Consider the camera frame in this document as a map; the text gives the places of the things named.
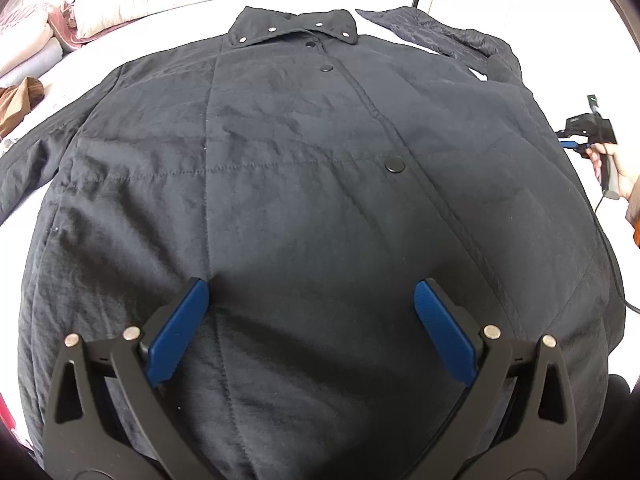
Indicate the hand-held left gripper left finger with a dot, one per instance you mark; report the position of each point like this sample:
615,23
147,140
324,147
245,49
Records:
180,330

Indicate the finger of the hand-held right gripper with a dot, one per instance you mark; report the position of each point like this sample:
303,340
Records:
575,146

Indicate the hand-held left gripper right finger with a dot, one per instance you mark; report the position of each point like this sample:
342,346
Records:
442,330

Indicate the black padded jacket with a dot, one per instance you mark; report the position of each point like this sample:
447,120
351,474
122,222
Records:
300,185

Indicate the person's right forearm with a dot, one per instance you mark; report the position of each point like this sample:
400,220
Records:
634,220

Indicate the person's right hand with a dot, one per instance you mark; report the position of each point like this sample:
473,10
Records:
625,170

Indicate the dark quilted garment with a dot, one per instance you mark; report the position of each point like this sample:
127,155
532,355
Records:
425,30

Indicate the brown garment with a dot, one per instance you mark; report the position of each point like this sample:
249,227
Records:
20,102

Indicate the grey-blue folded blanket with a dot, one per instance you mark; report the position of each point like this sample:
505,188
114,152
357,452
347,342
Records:
25,67

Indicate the pink cloth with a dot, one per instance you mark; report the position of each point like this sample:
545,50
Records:
65,30

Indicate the white quilted pillow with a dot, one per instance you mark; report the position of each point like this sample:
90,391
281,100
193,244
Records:
150,0

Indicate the pale pink folded quilt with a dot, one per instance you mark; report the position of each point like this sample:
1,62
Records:
20,25

